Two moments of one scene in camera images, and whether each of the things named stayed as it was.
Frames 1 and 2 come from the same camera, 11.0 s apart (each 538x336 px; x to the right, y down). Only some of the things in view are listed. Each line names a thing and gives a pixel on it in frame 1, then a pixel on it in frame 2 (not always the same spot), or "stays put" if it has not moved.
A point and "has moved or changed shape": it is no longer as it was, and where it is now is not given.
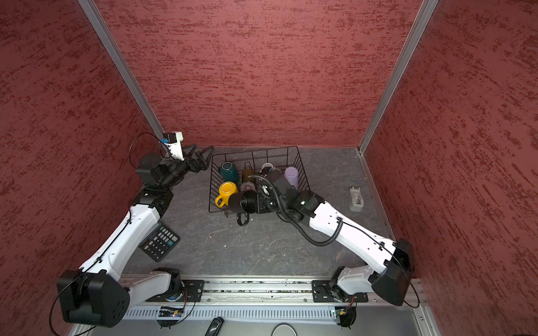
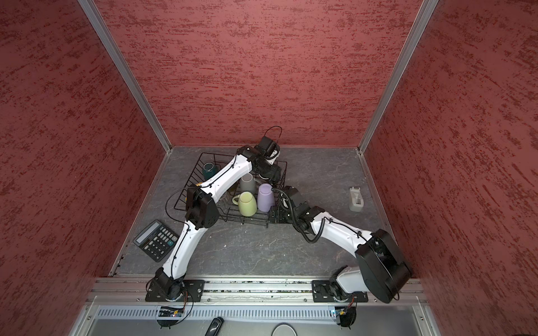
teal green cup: x=229 y=171 has moved or changed shape
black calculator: x=160 y=241 stays put
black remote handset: x=215 y=326 stays put
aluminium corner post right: x=427 y=10 stays put
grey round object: x=284 y=329 stays put
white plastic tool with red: x=356 y=200 stays put
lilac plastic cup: x=291 y=173 has moved or changed shape
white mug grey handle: x=268 y=164 has moved or changed shape
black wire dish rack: x=235 y=172 has moved or changed shape
